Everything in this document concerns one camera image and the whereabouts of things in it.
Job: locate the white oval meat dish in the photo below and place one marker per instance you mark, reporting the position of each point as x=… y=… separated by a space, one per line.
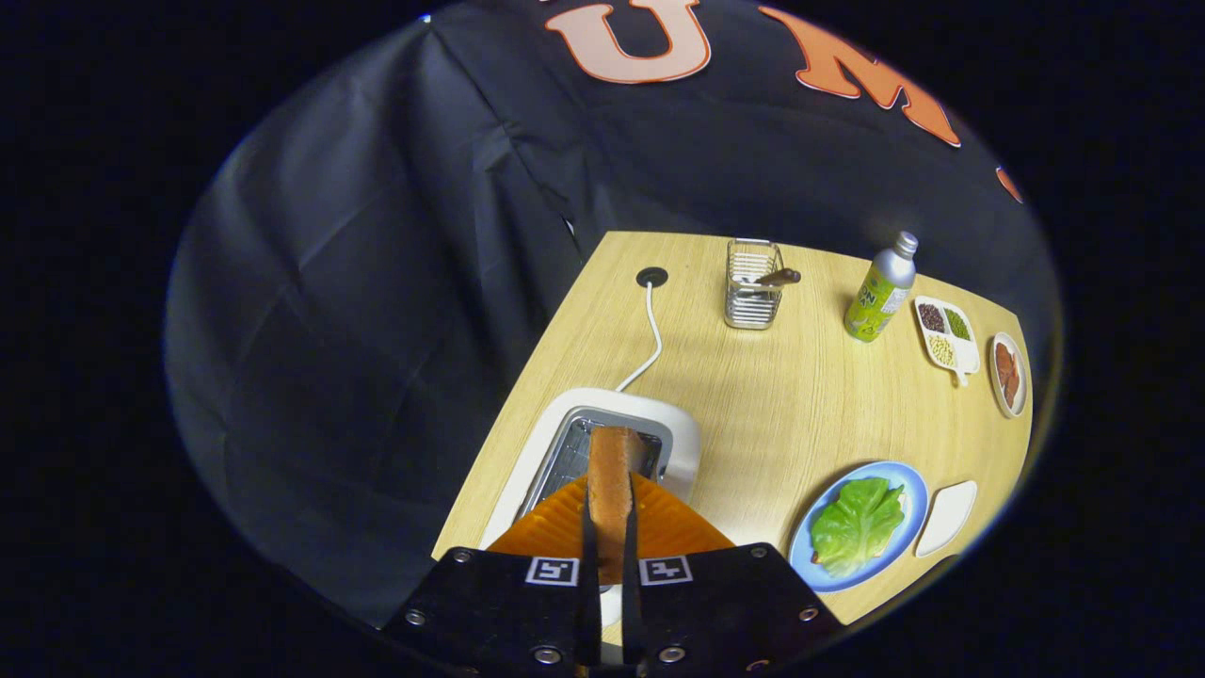
x=1024 y=363

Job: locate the white divided dish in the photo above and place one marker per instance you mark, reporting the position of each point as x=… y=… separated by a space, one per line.
x=967 y=358

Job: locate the white toaster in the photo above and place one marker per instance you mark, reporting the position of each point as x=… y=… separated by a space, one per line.
x=659 y=414

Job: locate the white square plate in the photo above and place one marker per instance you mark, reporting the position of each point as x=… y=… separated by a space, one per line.
x=946 y=518

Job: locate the blue plate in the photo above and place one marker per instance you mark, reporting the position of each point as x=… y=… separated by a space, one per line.
x=800 y=551

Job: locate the green lettuce leaf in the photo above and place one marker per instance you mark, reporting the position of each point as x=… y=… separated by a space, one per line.
x=857 y=527

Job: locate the pile of green beans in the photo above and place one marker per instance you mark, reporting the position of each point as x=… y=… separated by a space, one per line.
x=957 y=324

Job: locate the green and silver bottle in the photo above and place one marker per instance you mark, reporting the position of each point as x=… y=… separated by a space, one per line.
x=875 y=301

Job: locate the black backdrop cloth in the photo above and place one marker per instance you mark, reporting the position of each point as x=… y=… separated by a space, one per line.
x=377 y=282

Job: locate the pile of red beans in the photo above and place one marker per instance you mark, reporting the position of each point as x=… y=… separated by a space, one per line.
x=932 y=317

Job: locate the toasted bread slice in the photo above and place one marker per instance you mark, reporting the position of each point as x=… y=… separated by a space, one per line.
x=612 y=490

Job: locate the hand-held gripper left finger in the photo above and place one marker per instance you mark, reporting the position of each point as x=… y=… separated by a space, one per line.
x=590 y=537

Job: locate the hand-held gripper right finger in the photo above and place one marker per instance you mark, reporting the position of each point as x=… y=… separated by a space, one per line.
x=629 y=546

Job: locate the red meat pieces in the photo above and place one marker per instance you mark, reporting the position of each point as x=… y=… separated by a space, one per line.
x=1007 y=372

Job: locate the pile of soybeans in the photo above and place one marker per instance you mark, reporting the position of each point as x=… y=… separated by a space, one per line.
x=942 y=351

